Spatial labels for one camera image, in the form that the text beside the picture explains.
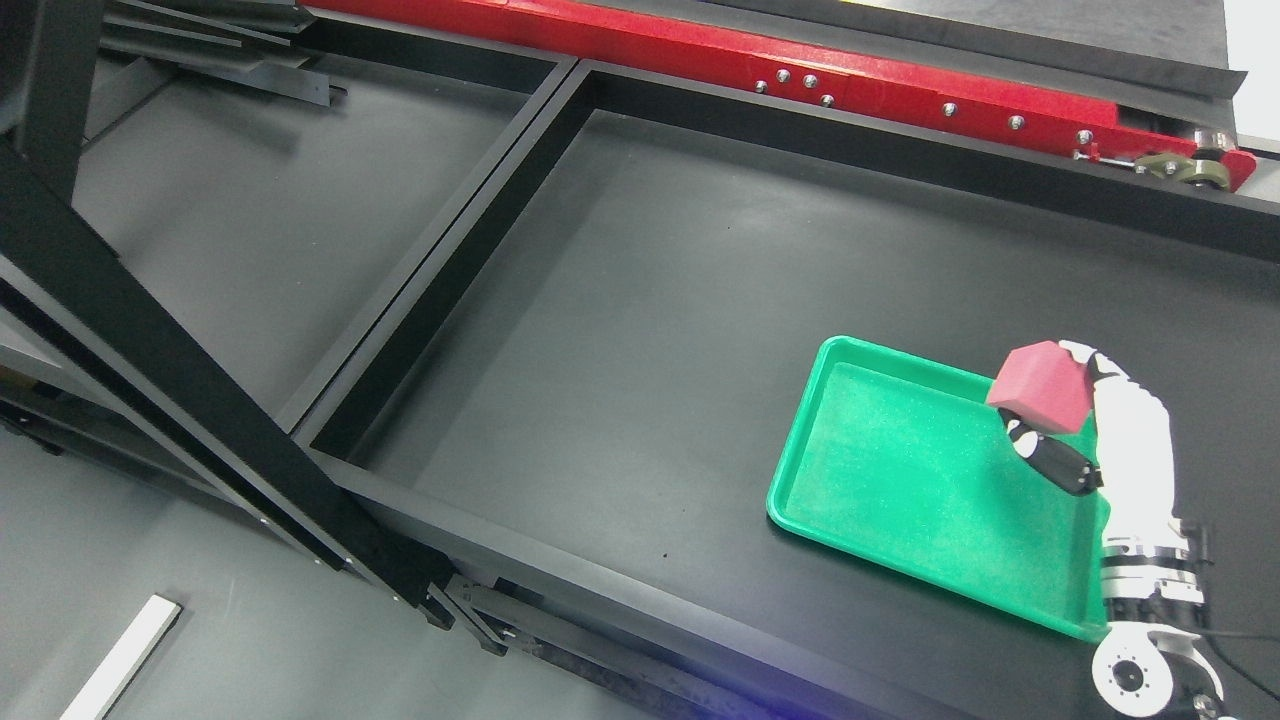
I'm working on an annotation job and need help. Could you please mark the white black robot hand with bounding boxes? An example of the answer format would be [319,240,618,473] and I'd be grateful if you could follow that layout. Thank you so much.
[995,340,1190,551]

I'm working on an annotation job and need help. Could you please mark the pink foam block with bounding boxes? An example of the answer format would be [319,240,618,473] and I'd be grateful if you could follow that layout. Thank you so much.
[986,341,1092,434]

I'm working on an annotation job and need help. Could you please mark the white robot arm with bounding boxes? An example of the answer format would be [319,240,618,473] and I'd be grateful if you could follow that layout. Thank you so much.
[1091,539,1230,719]

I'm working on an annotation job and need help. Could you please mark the green plastic tray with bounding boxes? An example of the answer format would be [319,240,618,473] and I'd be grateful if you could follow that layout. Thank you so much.
[765,336,1108,643]

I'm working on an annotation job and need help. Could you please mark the black metal shelf right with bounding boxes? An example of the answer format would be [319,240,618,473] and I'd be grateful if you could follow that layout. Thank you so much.
[297,61,1277,719]

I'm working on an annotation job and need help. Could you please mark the black metal shelf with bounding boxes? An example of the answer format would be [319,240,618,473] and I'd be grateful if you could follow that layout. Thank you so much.
[3,1,585,641]
[297,61,1277,719]

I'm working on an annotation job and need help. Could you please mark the black metal shelf left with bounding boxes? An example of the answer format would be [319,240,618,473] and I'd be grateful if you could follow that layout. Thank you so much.
[3,1,585,641]

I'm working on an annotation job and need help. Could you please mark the white table leg base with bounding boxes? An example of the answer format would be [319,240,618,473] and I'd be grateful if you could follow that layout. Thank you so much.
[59,594,184,719]

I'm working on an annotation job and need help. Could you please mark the red metal conveyor frame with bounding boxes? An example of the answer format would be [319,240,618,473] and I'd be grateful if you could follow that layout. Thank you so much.
[319,1,1258,192]

